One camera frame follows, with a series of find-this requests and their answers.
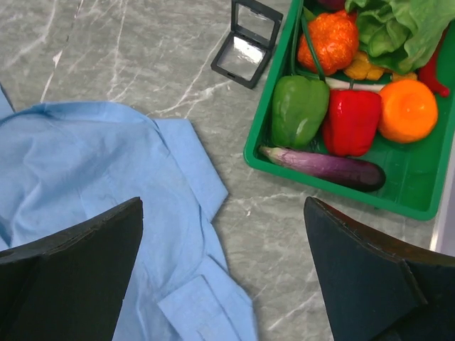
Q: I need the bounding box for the red toy bell pepper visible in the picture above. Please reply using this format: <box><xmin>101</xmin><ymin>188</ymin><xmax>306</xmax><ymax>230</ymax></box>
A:
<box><xmin>322</xmin><ymin>90</ymin><xmax>382</xmax><ymax>157</ymax></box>

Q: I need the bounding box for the light blue shirt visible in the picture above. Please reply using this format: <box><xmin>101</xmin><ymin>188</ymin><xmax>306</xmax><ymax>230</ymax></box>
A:
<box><xmin>1</xmin><ymin>95</ymin><xmax>258</xmax><ymax>340</ymax></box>

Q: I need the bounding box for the red toy chili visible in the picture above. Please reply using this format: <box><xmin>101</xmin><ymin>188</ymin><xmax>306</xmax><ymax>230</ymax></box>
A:
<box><xmin>418</xmin><ymin>27</ymin><xmax>450</xmax><ymax>97</ymax></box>

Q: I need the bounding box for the white green toy scallion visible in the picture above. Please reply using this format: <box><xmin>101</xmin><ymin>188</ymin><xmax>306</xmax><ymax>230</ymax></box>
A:
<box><xmin>295</xmin><ymin>9</ymin><xmax>384</xmax><ymax>92</ymax></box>

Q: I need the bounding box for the black clear display box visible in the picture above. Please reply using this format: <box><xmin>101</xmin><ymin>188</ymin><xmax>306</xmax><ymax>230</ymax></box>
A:
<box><xmin>210</xmin><ymin>1</ymin><xmax>283</xmax><ymax>89</ymax></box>

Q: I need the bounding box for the green toy bell pepper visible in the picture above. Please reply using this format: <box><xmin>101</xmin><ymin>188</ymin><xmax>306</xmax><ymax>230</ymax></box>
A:
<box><xmin>271</xmin><ymin>75</ymin><xmax>330</xmax><ymax>150</ymax></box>

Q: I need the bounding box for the purple toy onion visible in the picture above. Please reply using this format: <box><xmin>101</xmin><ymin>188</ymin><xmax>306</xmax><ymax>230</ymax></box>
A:
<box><xmin>317</xmin><ymin>0</ymin><xmax>346</xmax><ymax>11</ymax></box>

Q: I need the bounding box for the orange toy pumpkin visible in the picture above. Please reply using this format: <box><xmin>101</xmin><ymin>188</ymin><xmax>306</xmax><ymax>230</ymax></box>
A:
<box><xmin>308</xmin><ymin>10</ymin><xmax>359</xmax><ymax>76</ymax></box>

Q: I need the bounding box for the green plastic tray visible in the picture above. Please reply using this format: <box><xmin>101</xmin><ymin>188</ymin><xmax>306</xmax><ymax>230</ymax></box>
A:
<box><xmin>244</xmin><ymin>1</ymin><xmax>454</xmax><ymax>220</ymax></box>

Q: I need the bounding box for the purple toy eggplant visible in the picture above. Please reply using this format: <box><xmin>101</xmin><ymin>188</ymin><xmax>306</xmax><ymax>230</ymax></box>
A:
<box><xmin>259</xmin><ymin>146</ymin><xmax>386</xmax><ymax>193</ymax></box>

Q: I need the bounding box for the green toy lettuce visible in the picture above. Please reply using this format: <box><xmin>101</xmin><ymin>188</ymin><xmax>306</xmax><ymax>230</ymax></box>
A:
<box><xmin>345</xmin><ymin>0</ymin><xmax>454</xmax><ymax>75</ymax></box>

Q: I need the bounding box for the yellow toy corn piece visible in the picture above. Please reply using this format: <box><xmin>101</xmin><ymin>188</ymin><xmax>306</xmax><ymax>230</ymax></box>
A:
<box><xmin>343</xmin><ymin>51</ymin><xmax>385</xmax><ymax>81</ymax></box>

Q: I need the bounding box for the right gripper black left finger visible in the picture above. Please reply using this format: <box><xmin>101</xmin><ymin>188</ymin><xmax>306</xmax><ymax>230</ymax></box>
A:
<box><xmin>1</xmin><ymin>197</ymin><xmax>143</xmax><ymax>340</ymax></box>

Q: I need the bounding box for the orange toy carrot slice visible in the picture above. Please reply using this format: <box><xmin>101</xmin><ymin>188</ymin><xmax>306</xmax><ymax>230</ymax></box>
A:
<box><xmin>378</xmin><ymin>80</ymin><xmax>439</xmax><ymax>144</ymax></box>

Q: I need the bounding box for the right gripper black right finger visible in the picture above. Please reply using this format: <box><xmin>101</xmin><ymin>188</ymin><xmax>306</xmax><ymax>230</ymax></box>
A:
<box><xmin>304</xmin><ymin>197</ymin><xmax>454</xmax><ymax>340</ymax></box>

